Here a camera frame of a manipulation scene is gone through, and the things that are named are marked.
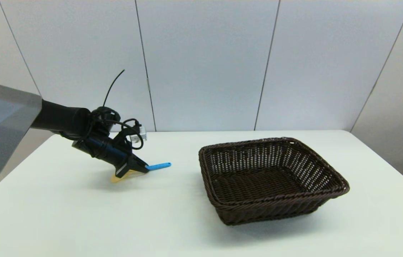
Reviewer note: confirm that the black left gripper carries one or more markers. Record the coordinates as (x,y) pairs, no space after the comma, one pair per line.
(107,150)

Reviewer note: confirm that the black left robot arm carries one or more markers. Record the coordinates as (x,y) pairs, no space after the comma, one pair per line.
(5,125)

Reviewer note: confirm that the dark brown wicker basket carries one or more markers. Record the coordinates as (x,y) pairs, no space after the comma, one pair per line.
(258,185)

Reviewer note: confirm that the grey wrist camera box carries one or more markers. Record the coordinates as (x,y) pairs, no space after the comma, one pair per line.
(142,132)

